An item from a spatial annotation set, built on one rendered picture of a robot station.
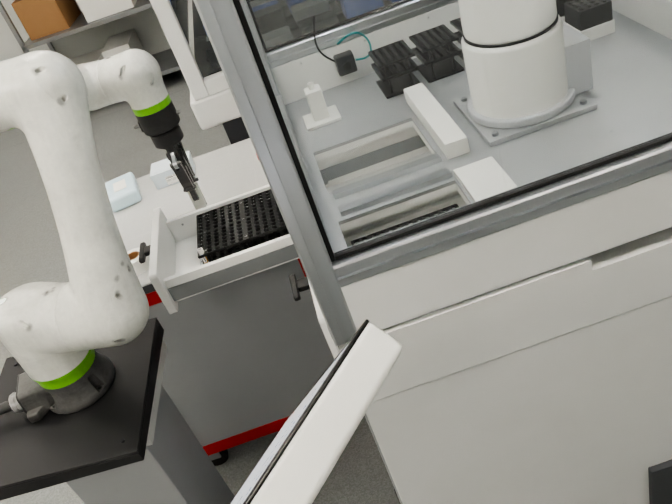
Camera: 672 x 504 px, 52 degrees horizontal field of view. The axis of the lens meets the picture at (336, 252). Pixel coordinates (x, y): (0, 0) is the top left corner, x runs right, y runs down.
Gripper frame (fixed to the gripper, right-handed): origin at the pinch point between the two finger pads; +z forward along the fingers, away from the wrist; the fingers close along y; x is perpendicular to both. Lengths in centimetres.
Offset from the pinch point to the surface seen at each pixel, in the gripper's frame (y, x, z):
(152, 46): -398, -69, 66
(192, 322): 14.4, -12.7, 27.3
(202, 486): 52, -18, 46
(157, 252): 31.4, -6.0, -6.4
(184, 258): 22.5, -4.0, 2.7
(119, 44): -361, -84, 47
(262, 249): 37.4, 16.1, -2.3
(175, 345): 14.6, -19.9, 32.6
